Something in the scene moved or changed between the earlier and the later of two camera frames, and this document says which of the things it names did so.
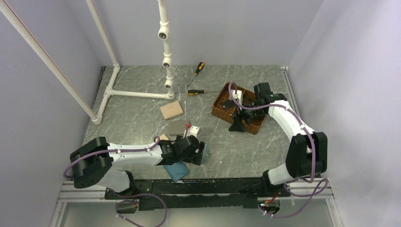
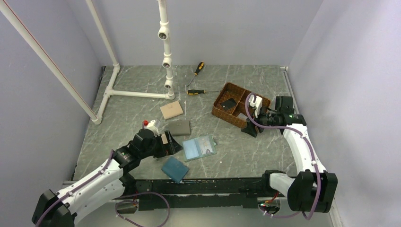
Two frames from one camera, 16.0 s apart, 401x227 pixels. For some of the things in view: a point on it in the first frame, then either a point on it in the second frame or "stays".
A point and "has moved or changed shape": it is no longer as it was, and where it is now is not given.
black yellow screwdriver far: x=200 y=67 stays
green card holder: x=206 y=152 has moved or changed shape
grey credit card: x=227 y=104 stays
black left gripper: x=196 y=157 → x=172 y=147
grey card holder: x=178 y=127 stays
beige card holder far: x=171 y=110 stays
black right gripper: x=237 y=125 → x=250 y=129
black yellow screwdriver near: x=194 y=92 stays
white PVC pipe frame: x=7 y=8 stays
